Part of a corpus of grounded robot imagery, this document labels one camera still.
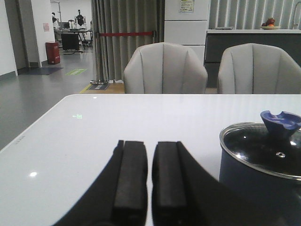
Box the red barrier belt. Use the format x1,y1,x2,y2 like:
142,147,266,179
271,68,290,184
99,31,156,37

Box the dark blue saucepan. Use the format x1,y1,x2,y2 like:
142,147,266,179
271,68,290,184
219,149,301,226

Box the red trash bin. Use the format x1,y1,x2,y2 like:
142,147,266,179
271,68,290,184
45,42,60,65

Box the left beige chair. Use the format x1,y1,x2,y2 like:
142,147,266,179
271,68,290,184
124,42,208,94

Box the fruit plate on counter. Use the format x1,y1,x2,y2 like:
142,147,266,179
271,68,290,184
260,17,281,30

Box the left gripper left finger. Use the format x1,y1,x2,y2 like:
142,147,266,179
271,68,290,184
55,140,147,226

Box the glass lid blue knob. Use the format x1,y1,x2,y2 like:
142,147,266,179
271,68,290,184
219,110,301,181

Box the grey curtain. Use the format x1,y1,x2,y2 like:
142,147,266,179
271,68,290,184
91,0,165,83

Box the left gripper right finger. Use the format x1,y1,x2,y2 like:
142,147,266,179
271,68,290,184
152,142,288,226

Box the black office desk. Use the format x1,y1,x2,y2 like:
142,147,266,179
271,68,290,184
61,29,93,55

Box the beige chair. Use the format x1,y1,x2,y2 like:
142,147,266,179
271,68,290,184
124,42,208,94
217,43,301,94

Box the dark grey counter cabinet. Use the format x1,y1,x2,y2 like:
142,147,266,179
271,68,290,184
204,29,301,88

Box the right beige chair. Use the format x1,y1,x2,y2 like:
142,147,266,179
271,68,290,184
217,43,301,94

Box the white refrigerator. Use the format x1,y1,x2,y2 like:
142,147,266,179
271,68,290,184
164,0,210,63

